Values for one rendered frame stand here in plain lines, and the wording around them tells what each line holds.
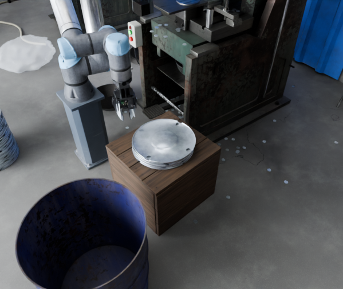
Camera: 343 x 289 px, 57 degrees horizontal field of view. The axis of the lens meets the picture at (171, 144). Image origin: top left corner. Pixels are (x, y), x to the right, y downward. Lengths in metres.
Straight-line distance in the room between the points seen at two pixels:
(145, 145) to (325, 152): 1.19
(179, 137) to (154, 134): 0.12
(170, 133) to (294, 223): 0.78
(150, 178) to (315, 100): 1.58
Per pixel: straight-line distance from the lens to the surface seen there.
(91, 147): 1.81
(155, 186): 1.32
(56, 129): 2.23
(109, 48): 1.10
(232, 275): 1.53
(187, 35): 1.75
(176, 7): 1.71
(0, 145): 1.99
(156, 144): 1.42
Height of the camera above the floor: 1.39
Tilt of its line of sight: 45 degrees down
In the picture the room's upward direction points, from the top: straight up
